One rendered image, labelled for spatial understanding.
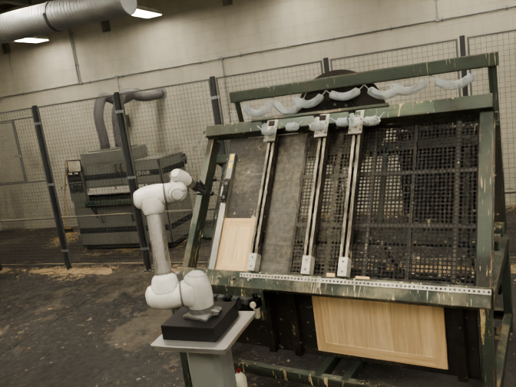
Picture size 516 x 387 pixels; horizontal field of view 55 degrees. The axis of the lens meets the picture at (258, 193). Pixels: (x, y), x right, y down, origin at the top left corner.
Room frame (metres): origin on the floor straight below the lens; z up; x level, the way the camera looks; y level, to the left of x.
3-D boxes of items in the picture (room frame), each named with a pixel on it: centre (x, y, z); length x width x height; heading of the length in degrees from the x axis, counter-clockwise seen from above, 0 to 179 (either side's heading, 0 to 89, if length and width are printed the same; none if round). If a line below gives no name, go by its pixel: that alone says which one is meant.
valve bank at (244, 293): (3.37, 0.31, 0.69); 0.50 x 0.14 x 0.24; 59
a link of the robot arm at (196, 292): (2.93, 0.45, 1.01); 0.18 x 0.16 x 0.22; 95
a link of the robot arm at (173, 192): (3.04, 0.50, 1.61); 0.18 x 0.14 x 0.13; 5
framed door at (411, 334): (3.15, -0.67, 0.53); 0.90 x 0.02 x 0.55; 59
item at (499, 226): (3.52, -1.36, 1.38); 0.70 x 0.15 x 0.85; 59
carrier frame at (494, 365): (3.72, -0.61, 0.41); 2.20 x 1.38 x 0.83; 59
